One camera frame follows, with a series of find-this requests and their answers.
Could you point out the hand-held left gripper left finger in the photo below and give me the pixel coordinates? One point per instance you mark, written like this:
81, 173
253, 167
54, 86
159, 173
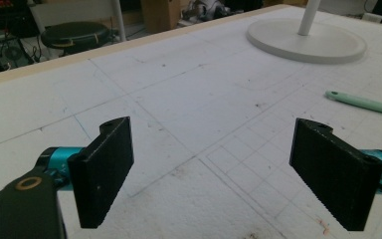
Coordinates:
101, 176

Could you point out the white round lamp stand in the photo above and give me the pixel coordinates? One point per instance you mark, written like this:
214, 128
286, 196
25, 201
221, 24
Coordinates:
306, 39

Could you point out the black round stool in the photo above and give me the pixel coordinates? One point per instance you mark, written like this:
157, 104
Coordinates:
74, 36

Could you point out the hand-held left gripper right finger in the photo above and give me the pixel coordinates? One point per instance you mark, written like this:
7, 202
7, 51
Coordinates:
336, 179

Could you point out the brown cardboard box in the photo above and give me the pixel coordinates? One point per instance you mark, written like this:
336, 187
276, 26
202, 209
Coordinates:
160, 14

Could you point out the white chair frame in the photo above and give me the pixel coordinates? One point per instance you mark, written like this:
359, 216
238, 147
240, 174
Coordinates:
79, 13

